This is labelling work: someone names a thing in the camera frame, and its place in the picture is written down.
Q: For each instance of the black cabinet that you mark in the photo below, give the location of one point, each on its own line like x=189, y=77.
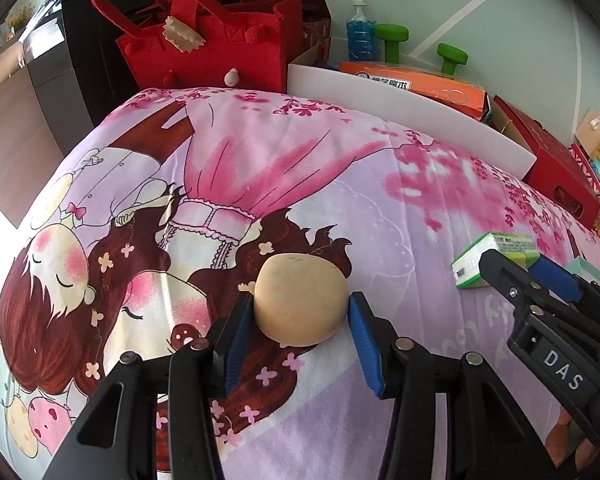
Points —
x=85, y=60

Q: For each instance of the brown wooden counter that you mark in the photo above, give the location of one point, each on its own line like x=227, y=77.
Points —
x=20, y=110

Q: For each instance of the red felt bag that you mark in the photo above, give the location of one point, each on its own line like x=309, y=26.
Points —
x=220, y=50

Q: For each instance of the teal-edged white tray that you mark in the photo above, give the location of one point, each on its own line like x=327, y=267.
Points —
x=592, y=266

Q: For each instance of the printed cartoon bedsheet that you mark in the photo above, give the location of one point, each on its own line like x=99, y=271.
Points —
x=280, y=160

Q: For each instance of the dark red cardboard box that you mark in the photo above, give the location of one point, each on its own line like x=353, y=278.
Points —
x=310, y=5

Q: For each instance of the blue liquid water bottle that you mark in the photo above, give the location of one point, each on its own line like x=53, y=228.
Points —
x=360, y=35

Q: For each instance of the yellow flowers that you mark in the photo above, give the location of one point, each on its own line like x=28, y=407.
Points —
x=21, y=15

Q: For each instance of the peach round puff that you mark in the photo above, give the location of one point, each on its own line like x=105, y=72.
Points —
x=300, y=300

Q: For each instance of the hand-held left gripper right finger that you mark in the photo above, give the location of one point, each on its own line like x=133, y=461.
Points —
x=365, y=350

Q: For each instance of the green tissue pack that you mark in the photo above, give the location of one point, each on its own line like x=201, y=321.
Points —
x=510, y=245

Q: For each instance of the orange cardboard box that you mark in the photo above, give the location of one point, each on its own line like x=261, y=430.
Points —
x=420, y=82

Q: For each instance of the green dumbbell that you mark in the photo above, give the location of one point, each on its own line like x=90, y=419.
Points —
x=392, y=35
x=452, y=55

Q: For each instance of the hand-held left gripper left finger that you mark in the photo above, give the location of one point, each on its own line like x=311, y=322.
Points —
x=237, y=340

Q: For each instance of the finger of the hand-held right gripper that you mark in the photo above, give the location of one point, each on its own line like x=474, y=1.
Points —
x=555, y=280
x=510, y=282

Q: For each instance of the red white patterned box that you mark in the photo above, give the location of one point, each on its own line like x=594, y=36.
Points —
x=592, y=180

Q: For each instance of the red gift box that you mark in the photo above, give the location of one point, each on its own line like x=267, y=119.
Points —
x=555, y=160

